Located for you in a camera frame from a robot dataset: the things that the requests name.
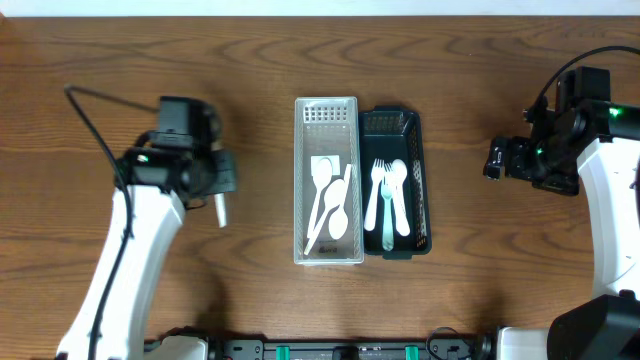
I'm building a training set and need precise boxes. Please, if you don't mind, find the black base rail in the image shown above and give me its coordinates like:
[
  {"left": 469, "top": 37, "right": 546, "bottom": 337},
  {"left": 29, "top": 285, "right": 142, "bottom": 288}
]
[{"left": 144, "top": 327, "right": 496, "bottom": 360}]

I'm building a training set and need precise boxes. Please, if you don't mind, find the black cable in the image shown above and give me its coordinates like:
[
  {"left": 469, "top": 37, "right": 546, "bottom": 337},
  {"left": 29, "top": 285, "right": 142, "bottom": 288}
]
[
  {"left": 63, "top": 84, "right": 161, "bottom": 360},
  {"left": 522, "top": 45, "right": 640, "bottom": 124}
]

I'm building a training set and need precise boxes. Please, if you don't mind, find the white fork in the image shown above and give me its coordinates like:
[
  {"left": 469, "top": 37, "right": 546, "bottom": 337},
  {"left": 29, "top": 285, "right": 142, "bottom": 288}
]
[
  {"left": 386, "top": 159, "right": 407, "bottom": 214},
  {"left": 381, "top": 180, "right": 394, "bottom": 251},
  {"left": 364, "top": 158, "right": 385, "bottom": 231}
]

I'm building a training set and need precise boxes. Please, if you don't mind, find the right black cable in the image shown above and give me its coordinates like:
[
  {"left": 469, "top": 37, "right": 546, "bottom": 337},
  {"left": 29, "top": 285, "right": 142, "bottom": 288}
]
[{"left": 522, "top": 45, "right": 640, "bottom": 124}]

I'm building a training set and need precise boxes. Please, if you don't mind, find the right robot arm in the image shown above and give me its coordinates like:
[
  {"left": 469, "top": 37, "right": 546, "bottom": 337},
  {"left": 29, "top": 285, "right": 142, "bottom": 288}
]
[{"left": 483, "top": 66, "right": 639, "bottom": 359}]

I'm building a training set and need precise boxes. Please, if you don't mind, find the left black cable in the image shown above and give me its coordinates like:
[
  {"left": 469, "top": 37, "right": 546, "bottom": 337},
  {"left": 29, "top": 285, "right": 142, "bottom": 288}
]
[{"left": 63, "top": 84, "right": 161, "bottom": 360}]

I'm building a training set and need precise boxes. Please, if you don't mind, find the clear plastic basket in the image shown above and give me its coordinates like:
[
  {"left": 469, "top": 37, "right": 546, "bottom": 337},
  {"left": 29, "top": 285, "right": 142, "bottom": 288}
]
[{"left": 293, "top": 96, "right": 364, "bottom": 266}]

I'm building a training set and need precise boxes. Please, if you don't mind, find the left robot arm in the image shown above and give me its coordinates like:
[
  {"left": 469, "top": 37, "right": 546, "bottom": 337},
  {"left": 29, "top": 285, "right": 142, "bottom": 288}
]
[{"left": 56, "top": 96, "right": 237, "bottom": 359}]

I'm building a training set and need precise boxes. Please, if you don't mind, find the black plastic basket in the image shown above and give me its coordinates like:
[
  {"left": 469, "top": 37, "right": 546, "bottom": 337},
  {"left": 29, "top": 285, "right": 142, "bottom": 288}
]
[{"left": 358, "top": 105, "right": 432, "bottom": 260}]

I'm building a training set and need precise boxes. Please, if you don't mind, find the white spoon top horizontal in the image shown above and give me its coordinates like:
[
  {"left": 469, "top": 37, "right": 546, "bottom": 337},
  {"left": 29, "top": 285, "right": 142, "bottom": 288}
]
[{"left": 307, "top": 157, "right": 333, "bottom": 240}]

